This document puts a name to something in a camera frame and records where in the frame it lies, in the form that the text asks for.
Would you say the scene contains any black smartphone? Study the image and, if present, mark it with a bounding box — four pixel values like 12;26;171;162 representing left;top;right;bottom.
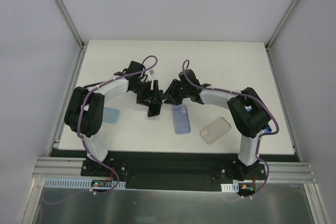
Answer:
148;103;162;118

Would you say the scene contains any lavender phone case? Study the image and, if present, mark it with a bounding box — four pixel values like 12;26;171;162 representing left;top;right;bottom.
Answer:
172;105;191;135

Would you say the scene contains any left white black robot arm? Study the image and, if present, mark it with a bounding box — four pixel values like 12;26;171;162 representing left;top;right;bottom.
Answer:
64;61;163;176

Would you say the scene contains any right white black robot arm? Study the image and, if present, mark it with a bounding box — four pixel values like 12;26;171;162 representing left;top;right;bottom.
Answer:
164;69;271;179

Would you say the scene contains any light blue phone case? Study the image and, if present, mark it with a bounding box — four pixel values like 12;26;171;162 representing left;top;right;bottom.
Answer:
103;107;121;124

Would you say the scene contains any clear translucent phone case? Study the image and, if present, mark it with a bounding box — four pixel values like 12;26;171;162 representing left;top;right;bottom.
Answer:
199;117;232;145

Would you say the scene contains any dark blue phone case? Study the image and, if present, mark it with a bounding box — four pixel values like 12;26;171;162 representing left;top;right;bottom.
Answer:
264;124;272;133

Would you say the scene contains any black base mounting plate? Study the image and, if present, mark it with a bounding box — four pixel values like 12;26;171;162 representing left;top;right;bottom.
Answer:
80;151;266;191

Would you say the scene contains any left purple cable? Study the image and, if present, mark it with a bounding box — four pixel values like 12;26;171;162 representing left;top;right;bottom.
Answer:
78;55;159;196

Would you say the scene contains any purple cable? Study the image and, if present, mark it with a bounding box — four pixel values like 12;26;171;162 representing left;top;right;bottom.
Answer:
182;60;279;201
78;55;159;196

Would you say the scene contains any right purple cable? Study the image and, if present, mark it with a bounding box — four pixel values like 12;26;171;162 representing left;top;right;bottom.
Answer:
182;60;279;201

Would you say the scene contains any left aluminium frame post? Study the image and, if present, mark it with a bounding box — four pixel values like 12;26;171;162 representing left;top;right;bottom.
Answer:
53;0;85;49

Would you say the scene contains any aluminium frame post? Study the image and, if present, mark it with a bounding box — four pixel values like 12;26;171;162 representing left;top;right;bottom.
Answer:
53;0;85;49
265;0;301;52

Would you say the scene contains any right white slotted cable duct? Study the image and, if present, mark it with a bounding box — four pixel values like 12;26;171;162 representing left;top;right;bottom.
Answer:
220;183;239;193

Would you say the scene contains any white slotted cable duct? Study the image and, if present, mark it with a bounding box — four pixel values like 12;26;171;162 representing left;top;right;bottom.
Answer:
220;183;239;193
44;178;126;190

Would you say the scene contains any right aluminium frame post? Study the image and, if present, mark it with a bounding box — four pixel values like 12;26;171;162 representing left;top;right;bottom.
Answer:
265;0;301;52

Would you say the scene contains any horizontal aluminium extrusion rail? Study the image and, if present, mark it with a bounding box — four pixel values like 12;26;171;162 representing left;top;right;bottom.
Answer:
33;157;317;184

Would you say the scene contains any left white slotted cable duct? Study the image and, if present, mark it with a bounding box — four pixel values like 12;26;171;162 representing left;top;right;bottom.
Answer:
44;178;126;190

